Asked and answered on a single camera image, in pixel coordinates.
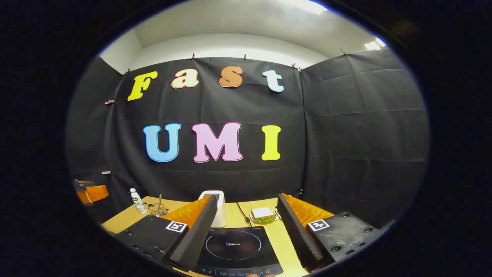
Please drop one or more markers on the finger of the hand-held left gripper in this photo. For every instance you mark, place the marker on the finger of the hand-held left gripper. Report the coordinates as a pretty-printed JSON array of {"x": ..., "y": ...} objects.
[{"x": 94, "y": 193}]

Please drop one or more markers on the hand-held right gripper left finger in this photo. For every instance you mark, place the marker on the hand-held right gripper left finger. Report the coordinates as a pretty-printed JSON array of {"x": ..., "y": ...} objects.
[{"x": 198, "y": 234}]

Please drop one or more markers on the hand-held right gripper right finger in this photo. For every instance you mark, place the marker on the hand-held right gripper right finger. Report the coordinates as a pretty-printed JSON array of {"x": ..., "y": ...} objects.
[{"x": 296, "y": 234}]

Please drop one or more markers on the black induction cooktop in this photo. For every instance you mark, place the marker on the black induction cooktop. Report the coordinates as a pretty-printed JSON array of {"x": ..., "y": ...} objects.
[{"x": 234, "y": 254}]

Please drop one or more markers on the white drink bottle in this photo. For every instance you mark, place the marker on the white drink bottle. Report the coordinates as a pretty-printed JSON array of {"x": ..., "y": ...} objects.
[{"x": 138, "y": 202}]

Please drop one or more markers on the ceiling light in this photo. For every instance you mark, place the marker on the ceiling light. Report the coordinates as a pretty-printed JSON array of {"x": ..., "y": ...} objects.
[{"x": 374, "y": 44}]

